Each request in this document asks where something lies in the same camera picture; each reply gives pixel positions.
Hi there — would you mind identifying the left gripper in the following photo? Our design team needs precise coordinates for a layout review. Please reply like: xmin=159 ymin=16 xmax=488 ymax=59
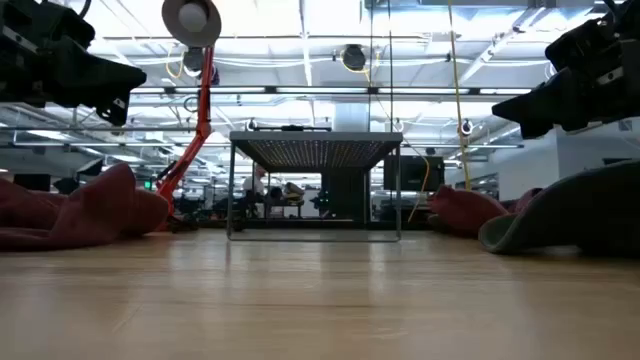
xmin=0 ymin=0 xmax=148 ymax=126

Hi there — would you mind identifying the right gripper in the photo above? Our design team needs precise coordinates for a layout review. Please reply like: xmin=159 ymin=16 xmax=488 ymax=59
xmin=492 ymin=0 xmax=640 ymax=140

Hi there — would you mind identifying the dark green baseball cap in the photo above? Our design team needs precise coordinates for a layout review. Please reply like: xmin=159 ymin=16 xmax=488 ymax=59
xmin=478 ymin=159 xmax=640 ymax=259

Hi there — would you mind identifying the maroon knit beanie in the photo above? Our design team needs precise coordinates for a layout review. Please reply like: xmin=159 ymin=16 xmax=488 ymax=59
xmin=428 ymin=184 xmax=544 ymax=239
xmin=0 ymin=162 xmax=170 ymax=253

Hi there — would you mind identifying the black studio softbox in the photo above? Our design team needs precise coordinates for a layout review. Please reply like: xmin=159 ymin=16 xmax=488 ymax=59
xmin=76 ymin=158 xmax=105 ymax=178

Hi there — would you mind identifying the red desk lamp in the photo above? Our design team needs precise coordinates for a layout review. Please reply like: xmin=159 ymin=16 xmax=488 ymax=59
xmin=154 ymin=0 xmax=223 ymax=234

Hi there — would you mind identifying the black monitor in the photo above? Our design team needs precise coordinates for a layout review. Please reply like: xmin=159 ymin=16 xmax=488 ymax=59
xmin=13 ymin=173 xmax=52 ymax=192

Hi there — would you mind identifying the black equipment cabinet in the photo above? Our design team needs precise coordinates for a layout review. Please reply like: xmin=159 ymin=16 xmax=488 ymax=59
xmin=383 ymin=155 xmax=446 ymax=193

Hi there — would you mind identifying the person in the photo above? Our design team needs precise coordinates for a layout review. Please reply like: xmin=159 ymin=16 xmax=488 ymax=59
xmin=242 ymin=167 xmax=267 ymax=197

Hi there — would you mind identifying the grey perforated metal shelf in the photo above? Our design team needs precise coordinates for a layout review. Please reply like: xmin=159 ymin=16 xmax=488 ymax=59
xmin=226 ymin=130 xmax=404 ymax=244

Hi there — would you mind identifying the black ceiling cable reel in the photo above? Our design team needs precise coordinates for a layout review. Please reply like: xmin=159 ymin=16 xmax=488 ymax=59
xmin=341 ymin=43 xmax=369 ymax=72
xmin=181 ymin=47 xmax=206 ymax=75

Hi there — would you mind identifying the yellow hanging cable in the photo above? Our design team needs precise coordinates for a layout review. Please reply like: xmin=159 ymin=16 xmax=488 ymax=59
xmin=446 ymin=0 xmax=474 ymax=192

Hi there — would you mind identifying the curved yellow cable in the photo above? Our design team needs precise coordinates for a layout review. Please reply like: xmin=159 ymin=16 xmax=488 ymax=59
xmin=407 ymin=144 xmax=432 ymax=224

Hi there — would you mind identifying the black hanging cable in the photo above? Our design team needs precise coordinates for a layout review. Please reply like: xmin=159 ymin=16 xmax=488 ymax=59
xmin=367 ymin=0 xmax=374 ymax=132
xmin=387 ymin=0 xmax=395 ymax=133

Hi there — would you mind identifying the black aluminium table frame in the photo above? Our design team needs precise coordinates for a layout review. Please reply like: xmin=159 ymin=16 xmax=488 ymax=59
xmin=167 ymin=218 xmax=434 ymax=232

